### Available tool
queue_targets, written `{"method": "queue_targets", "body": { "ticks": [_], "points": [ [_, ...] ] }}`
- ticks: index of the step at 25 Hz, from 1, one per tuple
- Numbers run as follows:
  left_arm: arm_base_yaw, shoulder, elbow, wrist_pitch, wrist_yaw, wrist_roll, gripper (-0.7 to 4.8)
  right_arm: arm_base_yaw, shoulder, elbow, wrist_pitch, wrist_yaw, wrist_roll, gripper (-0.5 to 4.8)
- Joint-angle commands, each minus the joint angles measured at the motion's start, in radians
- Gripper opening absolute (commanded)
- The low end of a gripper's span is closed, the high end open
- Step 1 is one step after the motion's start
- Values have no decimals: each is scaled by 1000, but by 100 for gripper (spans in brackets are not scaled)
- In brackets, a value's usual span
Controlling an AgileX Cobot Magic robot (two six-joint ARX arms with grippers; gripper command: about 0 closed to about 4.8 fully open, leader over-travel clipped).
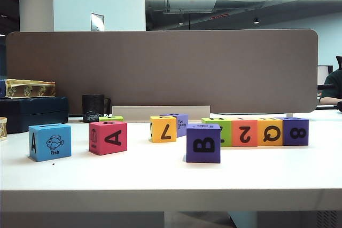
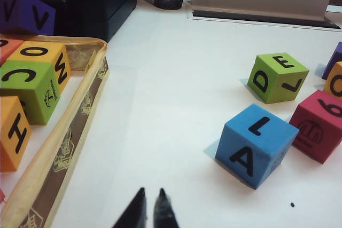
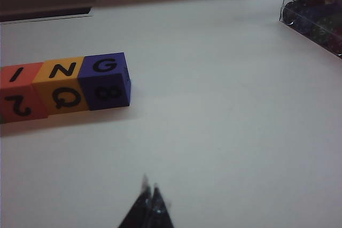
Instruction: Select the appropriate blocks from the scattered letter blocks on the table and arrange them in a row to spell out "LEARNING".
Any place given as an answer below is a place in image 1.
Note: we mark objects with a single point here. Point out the yellow block with 7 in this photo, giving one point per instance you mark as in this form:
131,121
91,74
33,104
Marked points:
171,129

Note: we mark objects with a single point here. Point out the purple block with 5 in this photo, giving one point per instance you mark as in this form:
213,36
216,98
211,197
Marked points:
182,132

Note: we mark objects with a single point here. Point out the green block with 7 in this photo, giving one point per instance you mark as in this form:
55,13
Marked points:
112,118

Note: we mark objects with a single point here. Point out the pink block with A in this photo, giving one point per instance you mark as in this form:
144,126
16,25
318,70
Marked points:
107,148

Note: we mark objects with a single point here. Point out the blue block with fish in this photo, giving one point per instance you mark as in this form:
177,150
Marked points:
53,134

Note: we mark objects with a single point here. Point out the green foam letter block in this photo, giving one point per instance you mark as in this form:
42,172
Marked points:
227,132

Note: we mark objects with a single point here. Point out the brown desk partition panel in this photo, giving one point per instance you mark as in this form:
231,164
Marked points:
187,73

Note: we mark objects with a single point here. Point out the purple block with B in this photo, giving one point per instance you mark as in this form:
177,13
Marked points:
203,158

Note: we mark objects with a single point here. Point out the black mug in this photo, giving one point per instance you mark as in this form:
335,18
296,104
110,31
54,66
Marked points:
92,108

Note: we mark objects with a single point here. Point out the orange block with 2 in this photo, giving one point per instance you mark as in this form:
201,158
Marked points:
252,140

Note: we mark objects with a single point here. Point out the yellow block with Q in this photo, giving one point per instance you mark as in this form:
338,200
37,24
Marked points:
263,129

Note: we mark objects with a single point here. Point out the red LED ceiling sign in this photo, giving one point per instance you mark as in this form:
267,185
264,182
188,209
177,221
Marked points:
219,16

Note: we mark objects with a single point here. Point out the purple block with 8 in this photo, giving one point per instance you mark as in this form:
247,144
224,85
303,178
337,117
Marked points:
287,140

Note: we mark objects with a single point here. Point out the dark blue case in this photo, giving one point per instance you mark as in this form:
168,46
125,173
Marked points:
34,113

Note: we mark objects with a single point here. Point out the yellow patterned gift box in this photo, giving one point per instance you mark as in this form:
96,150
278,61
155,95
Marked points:
29,89

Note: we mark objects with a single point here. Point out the white computer monitor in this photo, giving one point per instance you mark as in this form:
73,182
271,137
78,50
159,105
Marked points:
323,74

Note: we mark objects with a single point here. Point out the person in green shirt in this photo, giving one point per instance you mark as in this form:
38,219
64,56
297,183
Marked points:
332,86

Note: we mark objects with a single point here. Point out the blue flat box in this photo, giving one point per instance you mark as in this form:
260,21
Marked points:
2,89

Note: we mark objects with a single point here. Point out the small wooden container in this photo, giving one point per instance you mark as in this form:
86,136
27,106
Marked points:
2,129

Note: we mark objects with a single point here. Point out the black office chair headrest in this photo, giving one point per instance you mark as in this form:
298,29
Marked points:
339,62

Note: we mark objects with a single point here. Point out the perforated grey panel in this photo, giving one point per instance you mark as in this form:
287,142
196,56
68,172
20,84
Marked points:
326,220

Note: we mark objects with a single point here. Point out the grey ceiling ventilation duct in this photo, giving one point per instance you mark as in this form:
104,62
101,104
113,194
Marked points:
197,5

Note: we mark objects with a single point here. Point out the framed wall sign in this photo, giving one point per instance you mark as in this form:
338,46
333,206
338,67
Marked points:
97,22

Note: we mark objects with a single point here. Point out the white partition foot bracket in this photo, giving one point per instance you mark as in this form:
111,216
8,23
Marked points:
290,115

